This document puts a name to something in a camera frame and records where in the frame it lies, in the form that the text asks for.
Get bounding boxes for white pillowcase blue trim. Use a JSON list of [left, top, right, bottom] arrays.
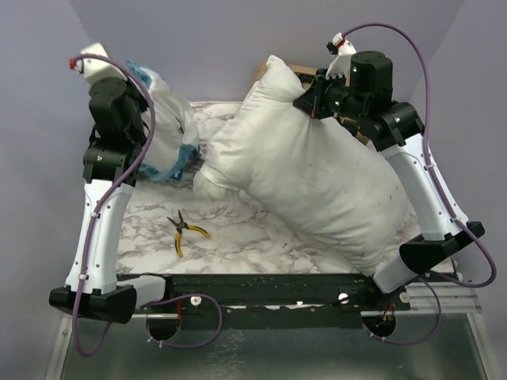
[[126, 60, 200, 181]]

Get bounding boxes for yellow handled pliers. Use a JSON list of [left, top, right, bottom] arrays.
[[166, 209, 212, 259]]

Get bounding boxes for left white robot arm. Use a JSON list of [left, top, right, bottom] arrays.
[[49, 78, 175, 324]]

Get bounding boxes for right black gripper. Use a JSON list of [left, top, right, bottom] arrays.
[[294, 67, 367, 123]]

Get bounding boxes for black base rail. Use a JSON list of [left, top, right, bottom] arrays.
[[138, 274, 410, 331]]

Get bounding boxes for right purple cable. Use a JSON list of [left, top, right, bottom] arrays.
[[342, 22, 498, 346]]

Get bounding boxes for white pillow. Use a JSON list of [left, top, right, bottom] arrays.
[[193, 55, 409, 276]]

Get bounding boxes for tan plastic toolbox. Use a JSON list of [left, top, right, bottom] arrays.
[[252, 60, 369, 146]]

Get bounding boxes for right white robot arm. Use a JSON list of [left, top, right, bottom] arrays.
[[293, 46, 485, 310]]

